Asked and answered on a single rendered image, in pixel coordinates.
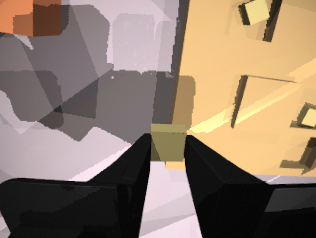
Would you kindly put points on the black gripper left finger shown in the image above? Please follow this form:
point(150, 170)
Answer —
point(111, 203)

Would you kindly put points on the yellow block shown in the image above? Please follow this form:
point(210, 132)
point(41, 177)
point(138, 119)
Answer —
point(168, 142)
point(255, 11)
point(307, 116)

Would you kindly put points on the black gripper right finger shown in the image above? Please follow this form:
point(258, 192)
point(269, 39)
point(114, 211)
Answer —
point(232, 203)

